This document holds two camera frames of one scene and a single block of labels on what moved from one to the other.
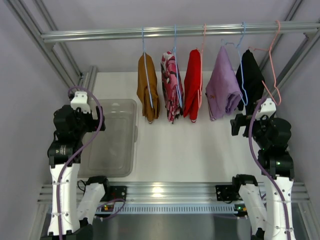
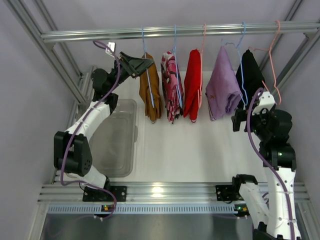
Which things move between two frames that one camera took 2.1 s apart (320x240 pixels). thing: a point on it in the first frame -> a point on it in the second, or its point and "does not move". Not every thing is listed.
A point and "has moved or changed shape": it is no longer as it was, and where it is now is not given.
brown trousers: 143,88 does not move
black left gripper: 95,120 -> 125,65
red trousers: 193,87 does not move
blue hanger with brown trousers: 147,86 has moved or changed shape
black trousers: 250,81 does not move
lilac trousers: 223,93 does not move
